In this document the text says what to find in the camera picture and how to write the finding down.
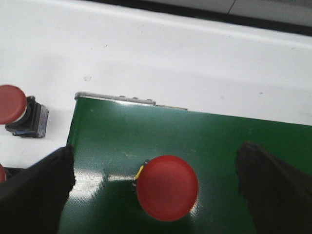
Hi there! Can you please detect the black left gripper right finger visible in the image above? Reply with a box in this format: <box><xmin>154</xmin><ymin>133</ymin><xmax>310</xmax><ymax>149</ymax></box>
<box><xmin>236</xmin><ymin>142</ymin><xmax>312</xmax><ymax>234</ymax></box>

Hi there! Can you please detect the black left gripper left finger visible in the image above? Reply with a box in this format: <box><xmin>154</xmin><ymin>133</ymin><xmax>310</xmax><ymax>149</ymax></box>
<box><xmin>0</xmin><ymin>146</ymin><xmax>76</xmax><ymax>234</ymax></box>

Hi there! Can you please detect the red mushroom push button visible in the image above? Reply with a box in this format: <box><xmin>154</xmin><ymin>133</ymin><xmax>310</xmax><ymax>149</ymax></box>
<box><xmin>0</xmin><ymin>84</ymin><xmax>49</xmax><ymax>138</ymax></box>
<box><xmin>132</xmin><ymin>155</ymin><xmax>199</xmax><ymax>222</ymax></box>

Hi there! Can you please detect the green conveyor belt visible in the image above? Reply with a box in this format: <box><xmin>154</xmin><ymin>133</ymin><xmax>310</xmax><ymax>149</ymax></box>
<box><xmin>59</xmin><ymin>98</ymin><xmax>312</xmax><ymax>234</ymax></box>

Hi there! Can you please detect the aluminium conveyor frame rail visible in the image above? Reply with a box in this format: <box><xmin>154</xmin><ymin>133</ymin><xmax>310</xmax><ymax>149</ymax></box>
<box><xmin>75</xmin><ymin>92</ymin><xmax>188</xmax><ymax>111</ymax></box>

